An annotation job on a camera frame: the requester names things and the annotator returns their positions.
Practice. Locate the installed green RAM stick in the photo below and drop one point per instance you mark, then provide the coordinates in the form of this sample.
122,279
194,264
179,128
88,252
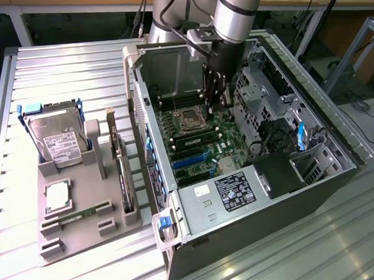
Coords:
194,140

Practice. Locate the graphics card with metal bracket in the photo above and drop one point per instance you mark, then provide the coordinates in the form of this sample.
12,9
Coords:
120,159

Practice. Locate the silver CPU chip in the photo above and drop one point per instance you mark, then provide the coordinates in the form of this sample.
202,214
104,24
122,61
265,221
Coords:
59,197

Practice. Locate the aluminium profile frame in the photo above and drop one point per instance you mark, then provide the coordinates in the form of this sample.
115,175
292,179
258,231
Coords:
355,52

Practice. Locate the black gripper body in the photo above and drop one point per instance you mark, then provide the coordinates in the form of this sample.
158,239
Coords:
228,57

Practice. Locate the grey power supply unit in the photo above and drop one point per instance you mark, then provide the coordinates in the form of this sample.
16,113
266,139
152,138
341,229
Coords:
218,204

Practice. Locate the green motherboard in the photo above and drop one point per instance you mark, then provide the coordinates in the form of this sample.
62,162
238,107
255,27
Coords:
203,151

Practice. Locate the hard disk in blue carrier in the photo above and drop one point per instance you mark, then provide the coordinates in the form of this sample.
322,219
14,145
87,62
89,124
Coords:
59,137

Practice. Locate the blue expansion slot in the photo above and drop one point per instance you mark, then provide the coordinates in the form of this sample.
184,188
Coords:
189,162

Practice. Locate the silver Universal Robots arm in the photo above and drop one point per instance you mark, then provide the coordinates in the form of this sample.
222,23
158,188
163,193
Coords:
230,15

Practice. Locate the silver chipset heatsink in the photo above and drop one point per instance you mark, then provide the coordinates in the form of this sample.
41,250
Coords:
228,167

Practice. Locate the blue case latch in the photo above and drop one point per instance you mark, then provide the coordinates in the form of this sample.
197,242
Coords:
164,223

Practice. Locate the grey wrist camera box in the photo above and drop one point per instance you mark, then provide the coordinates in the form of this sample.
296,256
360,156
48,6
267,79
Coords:
200,40

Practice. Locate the grey plastic parts rack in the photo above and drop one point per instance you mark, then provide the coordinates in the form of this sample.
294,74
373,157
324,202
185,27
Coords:
85,227

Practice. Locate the metal disk bay cage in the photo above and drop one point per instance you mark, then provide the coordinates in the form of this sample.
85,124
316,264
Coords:
260,98

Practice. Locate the CPU socket with metal frame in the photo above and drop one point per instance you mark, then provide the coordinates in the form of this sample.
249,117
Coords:
188,118

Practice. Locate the open black PC case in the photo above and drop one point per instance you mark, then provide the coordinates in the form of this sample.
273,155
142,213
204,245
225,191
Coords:
317,170

